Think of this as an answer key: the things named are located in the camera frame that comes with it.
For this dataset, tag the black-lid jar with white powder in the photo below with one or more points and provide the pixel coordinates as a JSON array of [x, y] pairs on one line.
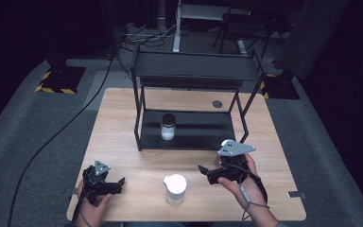
[[168, 127]]

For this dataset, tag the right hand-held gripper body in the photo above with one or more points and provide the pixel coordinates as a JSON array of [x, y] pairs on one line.
[[233, 164]]

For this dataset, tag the grey curtain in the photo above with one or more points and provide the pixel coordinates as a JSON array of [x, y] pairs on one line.
[[308, 38]]

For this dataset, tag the black stand base yellow stripes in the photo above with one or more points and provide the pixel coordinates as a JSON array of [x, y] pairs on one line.
[[280, 88], [63, 80]]

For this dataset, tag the white-lid jar with white powder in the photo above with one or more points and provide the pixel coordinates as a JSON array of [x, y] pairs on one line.
[[175, 187]]

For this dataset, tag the white desk frame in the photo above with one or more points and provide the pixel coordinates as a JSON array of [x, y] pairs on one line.
[[177, 31]]

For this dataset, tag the person's left hand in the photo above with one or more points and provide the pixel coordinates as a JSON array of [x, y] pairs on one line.
[[93, 211]]

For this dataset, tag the black metal two-tier rack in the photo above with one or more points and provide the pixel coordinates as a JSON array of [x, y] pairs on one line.
[[186, 72]]

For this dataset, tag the person's right hand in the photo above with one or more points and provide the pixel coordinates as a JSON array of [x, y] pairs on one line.
[[249, 192]]

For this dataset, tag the black chair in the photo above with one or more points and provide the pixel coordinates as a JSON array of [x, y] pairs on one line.
[[249, 28]]

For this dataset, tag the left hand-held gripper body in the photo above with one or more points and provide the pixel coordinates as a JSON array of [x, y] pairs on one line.
[[95, 179]]

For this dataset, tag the dark round table grommet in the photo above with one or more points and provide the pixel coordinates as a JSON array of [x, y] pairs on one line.
[[217, 104]]

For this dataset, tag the grey tape tab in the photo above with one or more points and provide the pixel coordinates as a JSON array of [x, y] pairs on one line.
[[71, 191], [296, 195]]

